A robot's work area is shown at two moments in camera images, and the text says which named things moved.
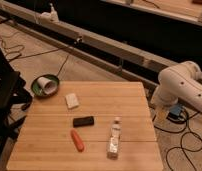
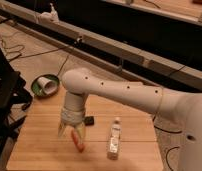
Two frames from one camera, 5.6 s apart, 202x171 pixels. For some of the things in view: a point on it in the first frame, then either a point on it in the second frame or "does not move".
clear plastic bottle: [113, 148] does not move
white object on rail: [51, 16] does not move
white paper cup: [49, 86] does not move
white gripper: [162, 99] -> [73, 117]
